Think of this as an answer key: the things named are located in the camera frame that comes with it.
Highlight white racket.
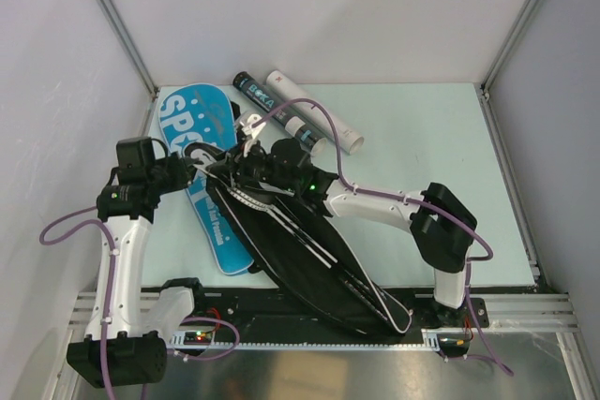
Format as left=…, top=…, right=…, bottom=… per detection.
left=226, top=187, right=274, bottom=213

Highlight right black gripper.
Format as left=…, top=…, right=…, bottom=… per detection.
left=206, top=137, right=297, bottom=194

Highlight black shuttlecock tube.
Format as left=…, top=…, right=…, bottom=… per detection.
left=232, top=71, right=327, bottom=156

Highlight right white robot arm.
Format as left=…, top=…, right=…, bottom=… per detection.
left=225, top=139, right=477, bottom=326

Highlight grey cable duct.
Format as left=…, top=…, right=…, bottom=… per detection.
left=168, top=328, right=440, bottom=351

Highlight blue racket bag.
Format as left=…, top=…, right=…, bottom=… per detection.
left=157, top=83, right=253, bottom=276

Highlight aluminium frame post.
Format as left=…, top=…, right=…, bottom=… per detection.
left=479, top=0, right=544, bottom=99
left=96, top=0, right=158, bottom=96

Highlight left aluminium frame post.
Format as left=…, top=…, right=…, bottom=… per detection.
left=96, top=0, right=158, bottom=96

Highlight right aluminium frame post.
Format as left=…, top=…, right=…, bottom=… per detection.
left=479, top=0, right=544, bottom=99

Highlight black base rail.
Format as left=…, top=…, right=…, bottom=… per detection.
left=182, top=288, right=489, bottom=342

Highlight white shuttlecock tube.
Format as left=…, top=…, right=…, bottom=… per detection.
left=266, top=70, right=365, bottom=155

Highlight black racket bag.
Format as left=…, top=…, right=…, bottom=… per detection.
left=194, top=149, right=404, bottom=333

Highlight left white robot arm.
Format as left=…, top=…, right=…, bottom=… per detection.
left=67, top=136, right=208, bottom=398

